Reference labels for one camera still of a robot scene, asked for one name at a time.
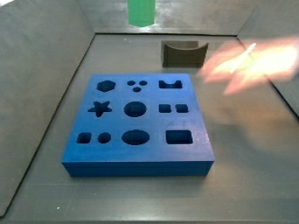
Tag dark curved cradle block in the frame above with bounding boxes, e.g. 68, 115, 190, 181
161, 40, 209, 68

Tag blurred human hand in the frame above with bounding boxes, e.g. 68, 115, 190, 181
197, 36, 299, 95

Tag blue shape sorting block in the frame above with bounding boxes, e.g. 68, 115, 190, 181
61, 73, 214, 177

